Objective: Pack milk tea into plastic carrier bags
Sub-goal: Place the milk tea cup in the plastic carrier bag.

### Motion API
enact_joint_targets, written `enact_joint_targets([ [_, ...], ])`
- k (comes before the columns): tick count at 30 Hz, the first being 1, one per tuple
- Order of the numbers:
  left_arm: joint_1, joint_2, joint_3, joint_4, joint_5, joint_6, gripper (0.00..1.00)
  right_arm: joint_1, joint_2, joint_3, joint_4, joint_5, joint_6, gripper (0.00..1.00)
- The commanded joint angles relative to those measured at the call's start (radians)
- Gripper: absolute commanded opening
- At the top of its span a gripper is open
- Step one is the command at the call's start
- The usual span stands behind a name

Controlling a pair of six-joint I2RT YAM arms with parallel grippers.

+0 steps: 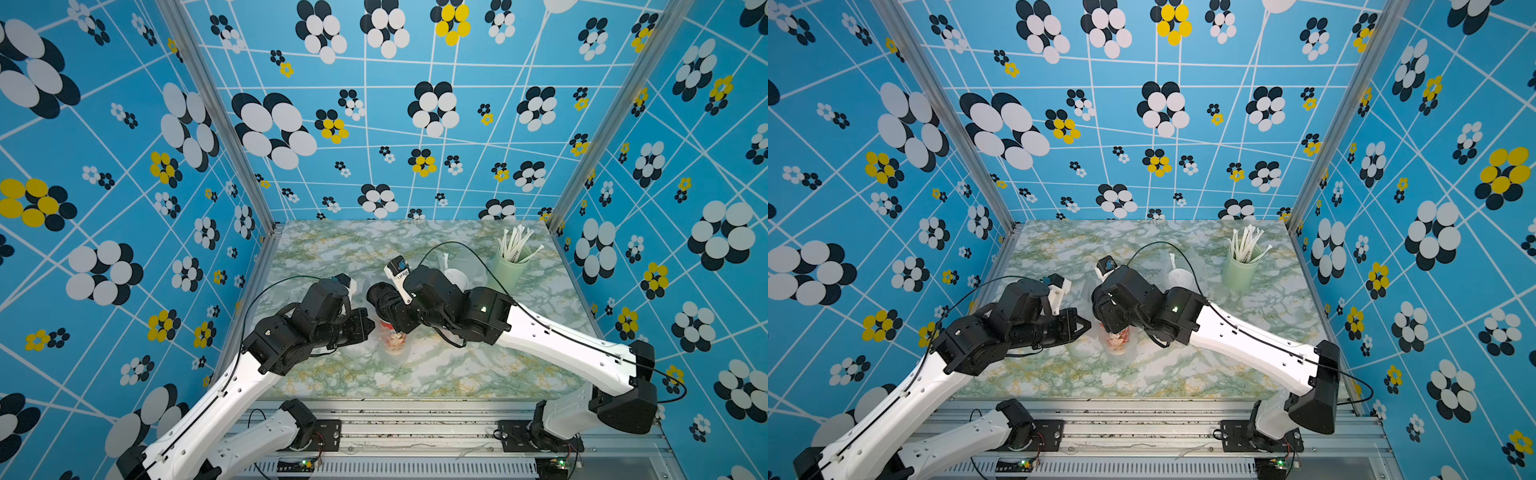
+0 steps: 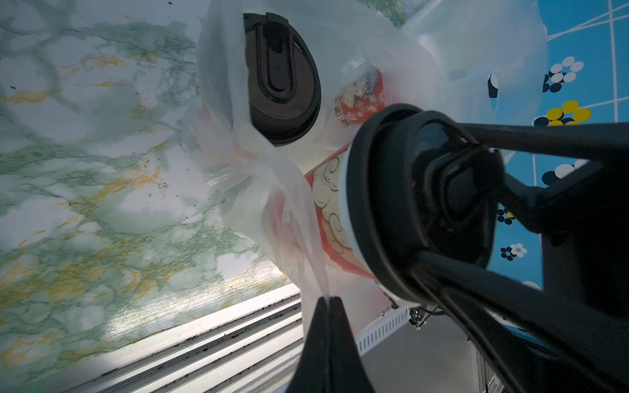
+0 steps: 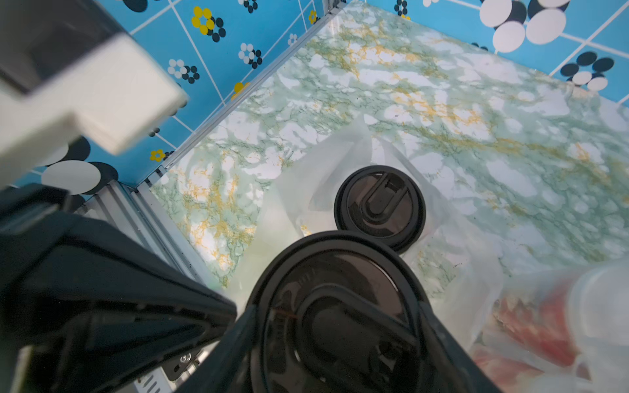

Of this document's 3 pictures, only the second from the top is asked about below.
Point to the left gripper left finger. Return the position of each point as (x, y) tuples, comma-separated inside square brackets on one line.
[(312, 372)]

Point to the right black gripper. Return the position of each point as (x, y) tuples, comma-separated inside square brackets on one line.
[(566, 339)]

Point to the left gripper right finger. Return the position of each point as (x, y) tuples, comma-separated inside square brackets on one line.
[(345, 370)]

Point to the red cup black lid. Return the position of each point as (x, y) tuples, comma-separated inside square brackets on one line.
[(259, 87), (410, 181)]

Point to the clear plastic carrier bag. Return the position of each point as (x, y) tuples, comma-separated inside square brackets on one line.
[(492, 54), (269, 200)]

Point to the red cup white lid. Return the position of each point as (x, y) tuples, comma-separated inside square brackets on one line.
[(360, 98)]

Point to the aluminium rail frame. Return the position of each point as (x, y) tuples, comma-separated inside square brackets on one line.
[(253, 347)]

